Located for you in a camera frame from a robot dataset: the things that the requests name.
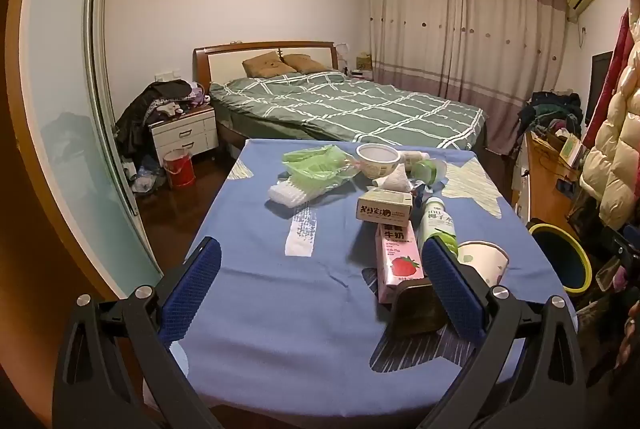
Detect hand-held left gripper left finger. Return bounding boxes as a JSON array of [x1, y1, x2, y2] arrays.
[[52, 236, 223, 429]]

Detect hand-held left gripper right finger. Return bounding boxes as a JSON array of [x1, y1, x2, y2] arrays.
[[422, 236, 588, 429]]

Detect dark brown pouch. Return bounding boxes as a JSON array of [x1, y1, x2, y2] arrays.
[[382, 279, 451, 340]]

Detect white paper cup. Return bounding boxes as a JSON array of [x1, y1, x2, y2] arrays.
[[457, 240, 510, 290]]

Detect pink strawberry milk carton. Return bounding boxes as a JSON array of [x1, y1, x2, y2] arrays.
[[375, 221, 426, 305]]

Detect green and white bottle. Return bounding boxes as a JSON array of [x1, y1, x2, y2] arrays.
[[417, 196, 460, 260]]

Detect cream carton box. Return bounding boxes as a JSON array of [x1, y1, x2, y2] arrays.
[[356, 188, 415, 225]]

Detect yellow-rimmed dark trash bin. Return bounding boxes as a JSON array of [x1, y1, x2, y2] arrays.
[[527, 223, 592, 295]]

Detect white tissue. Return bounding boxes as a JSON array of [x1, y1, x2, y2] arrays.
[[375, 169, 413, 195]]

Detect small beige bottle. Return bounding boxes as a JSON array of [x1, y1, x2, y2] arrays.
[[397, 150, 432, 170]]

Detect white paper bowl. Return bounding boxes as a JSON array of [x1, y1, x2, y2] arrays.
[[356, 143, 401, 180]]

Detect green plastic bag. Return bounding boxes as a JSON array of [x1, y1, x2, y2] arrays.
[[282, 145, 361, 190]]

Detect blue star-print tablecloth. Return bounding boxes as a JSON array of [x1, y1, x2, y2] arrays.
[[142, 138, 578, 415]]

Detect red bucket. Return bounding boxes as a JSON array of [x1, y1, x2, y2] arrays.
[[162, 148, 196, 190]]

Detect plastic bags on floor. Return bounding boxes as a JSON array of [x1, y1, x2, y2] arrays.
[[127, 154, 168, 195]]

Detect wooden side cabinet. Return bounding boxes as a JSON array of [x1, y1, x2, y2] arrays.
[[510, 132, 586, 235]]

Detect white nightstand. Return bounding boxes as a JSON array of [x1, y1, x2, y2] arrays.
[[149, 105, 218, 167]]

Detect pile of dark clothes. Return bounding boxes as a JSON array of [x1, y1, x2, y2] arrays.
[[115, 79, 208, 160]]

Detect clothes heap on desk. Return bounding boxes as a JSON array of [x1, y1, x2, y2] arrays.
[[517, 90, 583, 142]]

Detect bed with green plaid duvet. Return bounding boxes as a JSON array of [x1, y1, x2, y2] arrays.
[[209, 72, 487, 150]]

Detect cream puffer jacket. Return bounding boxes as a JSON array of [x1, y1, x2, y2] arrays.
[[580, 56, 640, 230]]

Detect frosted sliding wardrobe door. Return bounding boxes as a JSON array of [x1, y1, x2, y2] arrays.
[[20, 0, 161, 300]]

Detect brown pillow with face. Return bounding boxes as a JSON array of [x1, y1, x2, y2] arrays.
[[242, 52, 298, 77]]

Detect black television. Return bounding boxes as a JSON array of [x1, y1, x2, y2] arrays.
[[585, 50, 615, 127]]

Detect plain brown pillow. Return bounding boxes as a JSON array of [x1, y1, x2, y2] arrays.
[[282, 54, 331, 74]]

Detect pink and cream curtain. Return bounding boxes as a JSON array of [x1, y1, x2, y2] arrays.
[[367, 0, 571, 102]]

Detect red puffer jacket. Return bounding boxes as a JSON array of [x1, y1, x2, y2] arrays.
[[605, 9, 640, 95]]

